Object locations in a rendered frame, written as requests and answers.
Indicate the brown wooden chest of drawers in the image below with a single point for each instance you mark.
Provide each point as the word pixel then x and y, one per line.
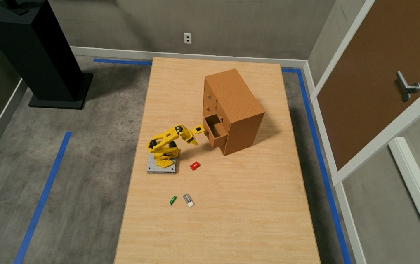
pixel 240 106

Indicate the red 9v battery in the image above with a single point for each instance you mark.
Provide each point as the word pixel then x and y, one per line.
pixel 194 166

